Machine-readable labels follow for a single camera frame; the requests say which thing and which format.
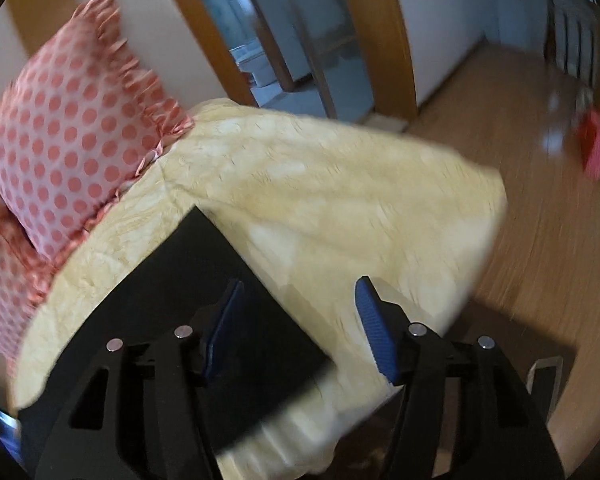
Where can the red box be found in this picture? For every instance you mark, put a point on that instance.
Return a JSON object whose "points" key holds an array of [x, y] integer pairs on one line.
{"points": [[596, 144]]}

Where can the pink patterned cloth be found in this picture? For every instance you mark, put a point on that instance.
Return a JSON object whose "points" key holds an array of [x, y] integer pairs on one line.
{"points": [[7, 280]]}

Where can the yellow blanket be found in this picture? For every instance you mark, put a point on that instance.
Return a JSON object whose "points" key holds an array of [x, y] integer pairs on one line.
{"points": [[330, 195]]}

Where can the wooden door frame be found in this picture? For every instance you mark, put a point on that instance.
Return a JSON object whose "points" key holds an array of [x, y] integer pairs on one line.
{"points": [[375, 35]]}

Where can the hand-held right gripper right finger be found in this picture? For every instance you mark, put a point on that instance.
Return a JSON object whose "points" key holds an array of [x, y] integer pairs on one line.
{"points": [[377, 332]]}

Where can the pink polka dot pillow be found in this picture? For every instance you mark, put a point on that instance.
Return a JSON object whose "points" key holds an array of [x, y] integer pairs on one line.
{"points": [[62, 135]]}

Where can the dark wooden cabinet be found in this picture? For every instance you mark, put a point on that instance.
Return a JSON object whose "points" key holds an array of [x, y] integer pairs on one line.
{"points": [[570, 35]]}

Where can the black pants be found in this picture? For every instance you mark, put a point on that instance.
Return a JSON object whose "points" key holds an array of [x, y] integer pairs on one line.
{"points": [[220, 265]]}

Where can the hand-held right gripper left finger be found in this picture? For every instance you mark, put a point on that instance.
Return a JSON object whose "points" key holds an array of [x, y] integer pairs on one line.
{"points": [[223, 332]]}

